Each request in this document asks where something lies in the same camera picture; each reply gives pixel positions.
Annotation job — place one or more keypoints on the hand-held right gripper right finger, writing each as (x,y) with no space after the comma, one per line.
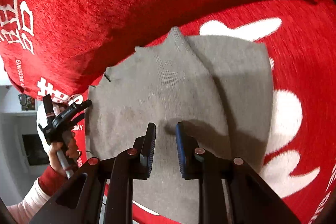
(181,150)

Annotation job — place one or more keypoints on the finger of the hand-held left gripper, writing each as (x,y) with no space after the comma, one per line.
(77,120)
(84,104)

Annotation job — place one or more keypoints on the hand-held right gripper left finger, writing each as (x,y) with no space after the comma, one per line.
(151,145)

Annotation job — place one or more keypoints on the grey knit garment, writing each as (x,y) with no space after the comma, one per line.
(162,82)

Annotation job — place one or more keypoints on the person's left forearm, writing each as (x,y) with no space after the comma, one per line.
(36,195)

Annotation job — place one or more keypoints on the person's left hand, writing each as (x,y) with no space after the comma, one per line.
(69,146)

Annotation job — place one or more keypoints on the white cabinet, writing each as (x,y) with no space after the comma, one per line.
(15,140)

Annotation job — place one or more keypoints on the red printed pillow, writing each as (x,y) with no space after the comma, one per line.
(105,16)

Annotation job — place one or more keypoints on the red printed blanket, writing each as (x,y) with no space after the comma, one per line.
(302,56)

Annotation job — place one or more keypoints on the small picture frame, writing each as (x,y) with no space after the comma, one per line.
(27,102)

